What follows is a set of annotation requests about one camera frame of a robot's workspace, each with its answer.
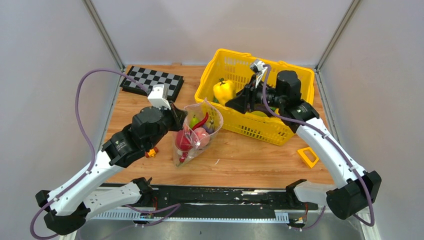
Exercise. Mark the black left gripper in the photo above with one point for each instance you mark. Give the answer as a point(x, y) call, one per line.
point(178, 116)

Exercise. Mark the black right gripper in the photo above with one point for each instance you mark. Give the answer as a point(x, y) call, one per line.
point(239, 103)

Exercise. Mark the yellow toy bell pepper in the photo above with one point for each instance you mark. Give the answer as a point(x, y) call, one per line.
point(224, 91)

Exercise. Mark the green toy pear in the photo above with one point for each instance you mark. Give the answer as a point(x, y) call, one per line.
point(193, 121)

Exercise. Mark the clear zip top bag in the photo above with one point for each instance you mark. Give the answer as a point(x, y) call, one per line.
point(199, 109)

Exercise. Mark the red toy chili pepper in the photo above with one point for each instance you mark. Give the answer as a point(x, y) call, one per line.
point(202, 122)

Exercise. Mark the purple toy eggplant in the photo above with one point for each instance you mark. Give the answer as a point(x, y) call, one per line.
point(209, 127)

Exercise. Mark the yellow plastic basket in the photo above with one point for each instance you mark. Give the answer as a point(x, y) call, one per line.
point(235, 66)

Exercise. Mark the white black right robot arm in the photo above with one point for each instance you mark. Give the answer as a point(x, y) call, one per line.
point(354, 187)

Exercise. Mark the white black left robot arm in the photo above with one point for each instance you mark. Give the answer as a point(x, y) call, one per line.
point(69, 206)

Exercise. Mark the yellow toy lemon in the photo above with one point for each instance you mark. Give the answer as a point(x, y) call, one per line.
point(259, 114)

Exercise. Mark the yellow red toy block car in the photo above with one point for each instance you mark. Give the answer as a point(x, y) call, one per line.
point(152, 152)

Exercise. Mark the black white checkerboard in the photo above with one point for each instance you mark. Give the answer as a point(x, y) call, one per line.
point(150, 77)

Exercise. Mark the yellow triangular plastic piece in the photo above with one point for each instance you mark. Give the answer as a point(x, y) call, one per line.
point(308, 156)

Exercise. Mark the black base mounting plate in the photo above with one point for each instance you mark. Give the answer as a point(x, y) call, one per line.
point(222, 202)

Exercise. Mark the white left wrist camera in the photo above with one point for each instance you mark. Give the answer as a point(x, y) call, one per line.
point(158, 97)

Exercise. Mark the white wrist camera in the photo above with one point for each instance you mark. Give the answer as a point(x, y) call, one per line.
point(259, 68)
point(158, 97)

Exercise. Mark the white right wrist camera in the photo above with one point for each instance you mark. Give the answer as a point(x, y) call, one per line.
point(259, 68)

